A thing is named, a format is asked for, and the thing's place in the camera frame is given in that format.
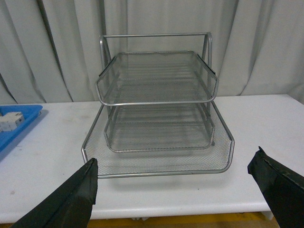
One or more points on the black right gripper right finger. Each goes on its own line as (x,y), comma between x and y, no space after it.
(282,188)

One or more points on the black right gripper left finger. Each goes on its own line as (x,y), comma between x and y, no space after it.
(70,205)

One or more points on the silver mesh three-tier rack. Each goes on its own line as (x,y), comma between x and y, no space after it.
(158,116)

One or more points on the blue plastic tray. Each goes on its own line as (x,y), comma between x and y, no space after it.
(9,140)

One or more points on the white circuit breaker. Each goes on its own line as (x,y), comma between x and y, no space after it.
(10,121)

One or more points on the white curtain backdrop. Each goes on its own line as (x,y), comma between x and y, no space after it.
(49,49)

